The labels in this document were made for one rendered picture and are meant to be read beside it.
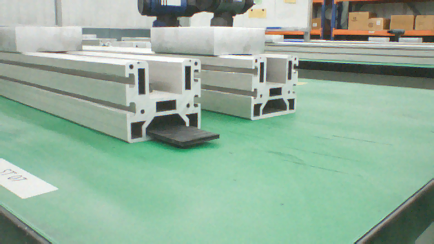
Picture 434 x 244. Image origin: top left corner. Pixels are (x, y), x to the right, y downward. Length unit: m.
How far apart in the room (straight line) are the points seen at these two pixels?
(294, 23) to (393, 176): 3.48
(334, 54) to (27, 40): 1.73
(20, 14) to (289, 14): 10.24
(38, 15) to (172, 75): 12.91
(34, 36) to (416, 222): 0.60
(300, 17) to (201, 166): 3.46
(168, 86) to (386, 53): 1.70
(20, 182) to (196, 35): 0.36
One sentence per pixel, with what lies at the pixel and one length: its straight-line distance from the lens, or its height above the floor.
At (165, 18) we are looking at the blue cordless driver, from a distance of 1.05.
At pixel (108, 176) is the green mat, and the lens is 0.34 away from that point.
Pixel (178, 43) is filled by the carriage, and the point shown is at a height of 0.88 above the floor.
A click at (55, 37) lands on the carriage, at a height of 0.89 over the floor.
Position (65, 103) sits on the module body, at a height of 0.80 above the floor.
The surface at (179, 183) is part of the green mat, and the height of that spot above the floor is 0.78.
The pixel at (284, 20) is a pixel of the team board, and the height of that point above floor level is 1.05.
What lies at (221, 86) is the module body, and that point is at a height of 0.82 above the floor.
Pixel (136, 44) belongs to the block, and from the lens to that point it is 1.20.
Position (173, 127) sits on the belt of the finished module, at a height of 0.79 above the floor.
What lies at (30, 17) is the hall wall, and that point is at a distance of 13.26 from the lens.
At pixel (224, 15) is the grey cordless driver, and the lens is 0.88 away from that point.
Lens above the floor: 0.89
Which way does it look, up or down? 11 degrees down
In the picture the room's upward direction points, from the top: 1 degrees clockwise
